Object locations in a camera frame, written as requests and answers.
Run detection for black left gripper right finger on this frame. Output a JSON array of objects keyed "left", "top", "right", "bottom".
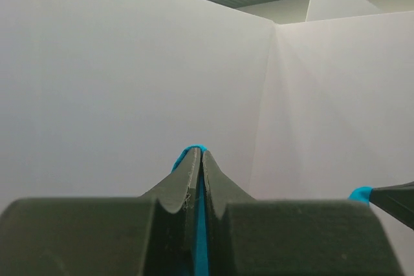
[{"left": 202, "top": 152, "right": 403, "bottom": 275}]

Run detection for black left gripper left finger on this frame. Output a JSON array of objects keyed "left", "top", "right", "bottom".
[{"left": 1, "top": 147, "right": 201, "bottom": 275}]

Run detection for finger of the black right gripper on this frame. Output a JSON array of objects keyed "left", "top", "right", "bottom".
[{"left": 369, "top": 182, "right": 414, "bottom": 228}]

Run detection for teal blue t-shirt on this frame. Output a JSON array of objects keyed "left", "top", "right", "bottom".
[{"left": 171, "top": 143, "right": 373, "bottom": 276}]

